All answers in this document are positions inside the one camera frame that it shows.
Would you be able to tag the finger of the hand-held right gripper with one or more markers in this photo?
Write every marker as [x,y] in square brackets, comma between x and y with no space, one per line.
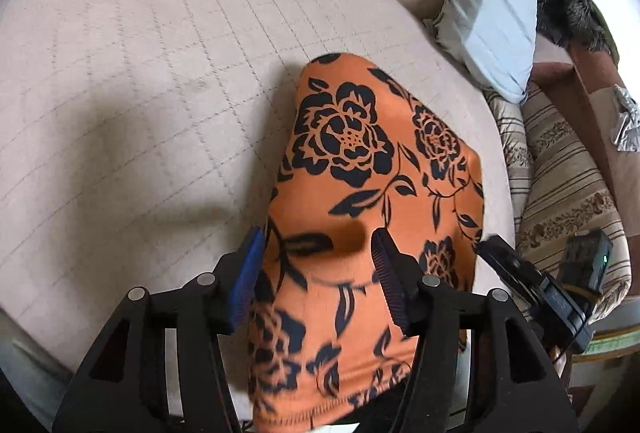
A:
[505,260]

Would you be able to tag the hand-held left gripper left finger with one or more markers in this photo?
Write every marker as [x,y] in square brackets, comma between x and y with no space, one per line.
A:
[245,278]

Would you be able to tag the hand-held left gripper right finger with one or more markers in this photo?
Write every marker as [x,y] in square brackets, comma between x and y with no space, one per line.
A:
[390,283]

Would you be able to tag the orange black floral blouse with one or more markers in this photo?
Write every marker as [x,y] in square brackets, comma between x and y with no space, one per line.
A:
[350,173]

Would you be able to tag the large striped floral sofa cushion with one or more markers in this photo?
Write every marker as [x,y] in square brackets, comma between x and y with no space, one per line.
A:
[565,183]

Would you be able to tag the small striped floral cushion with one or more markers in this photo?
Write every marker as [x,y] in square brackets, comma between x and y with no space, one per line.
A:
[505,138]

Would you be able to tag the grey crumpled cloth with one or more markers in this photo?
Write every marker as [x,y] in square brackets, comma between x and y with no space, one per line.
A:
[627,123]

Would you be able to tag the pink brown sofa armrest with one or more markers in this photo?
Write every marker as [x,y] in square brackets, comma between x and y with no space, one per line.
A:
[585,93]

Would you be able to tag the pink quilted mattress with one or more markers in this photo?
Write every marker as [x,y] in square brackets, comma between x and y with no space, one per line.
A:
[125,88]

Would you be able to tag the light blue pillow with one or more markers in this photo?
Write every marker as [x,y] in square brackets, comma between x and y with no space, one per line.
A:
[495,23]

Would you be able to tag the olive cloth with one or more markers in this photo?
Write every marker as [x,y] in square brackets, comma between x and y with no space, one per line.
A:
[607,40]

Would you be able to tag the black furry cloth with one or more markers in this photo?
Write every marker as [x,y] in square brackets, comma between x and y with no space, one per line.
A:
[567,8]

